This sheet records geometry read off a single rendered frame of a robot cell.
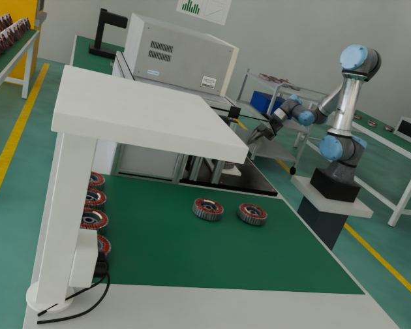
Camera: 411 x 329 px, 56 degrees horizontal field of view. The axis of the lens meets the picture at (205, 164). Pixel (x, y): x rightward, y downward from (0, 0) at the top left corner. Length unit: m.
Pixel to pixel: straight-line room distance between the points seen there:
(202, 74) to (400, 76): 8.11
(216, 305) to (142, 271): 0.21
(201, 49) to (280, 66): 6.33
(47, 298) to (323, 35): 7.65
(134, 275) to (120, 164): 0.59
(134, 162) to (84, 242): 0.72
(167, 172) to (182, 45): 0.50
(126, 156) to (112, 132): 0.86
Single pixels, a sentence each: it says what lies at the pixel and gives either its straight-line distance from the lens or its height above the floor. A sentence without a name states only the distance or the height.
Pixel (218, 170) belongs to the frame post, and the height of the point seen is 0.83.
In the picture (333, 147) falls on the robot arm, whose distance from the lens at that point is 1.92.
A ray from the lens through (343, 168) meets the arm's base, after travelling 2.07.
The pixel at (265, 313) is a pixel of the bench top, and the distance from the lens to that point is 1.11.
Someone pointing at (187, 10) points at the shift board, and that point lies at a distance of 7.12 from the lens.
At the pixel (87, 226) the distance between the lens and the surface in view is 1.15.
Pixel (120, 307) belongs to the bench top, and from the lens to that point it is 0.98.
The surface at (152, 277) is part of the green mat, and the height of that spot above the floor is 0.75.
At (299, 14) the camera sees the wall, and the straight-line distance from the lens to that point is 7.88.
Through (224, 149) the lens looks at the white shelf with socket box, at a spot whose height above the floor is 1.19.
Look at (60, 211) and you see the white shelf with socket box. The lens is 0.81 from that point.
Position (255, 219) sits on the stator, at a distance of 1.47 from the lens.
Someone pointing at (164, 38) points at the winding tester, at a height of 1.28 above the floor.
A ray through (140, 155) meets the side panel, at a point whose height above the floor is 0.84.
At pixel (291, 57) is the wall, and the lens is 7.94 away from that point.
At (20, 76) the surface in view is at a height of 0.11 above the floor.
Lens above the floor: 1.41
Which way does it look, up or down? 20 degrees down
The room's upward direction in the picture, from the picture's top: 18 degrees clockwise
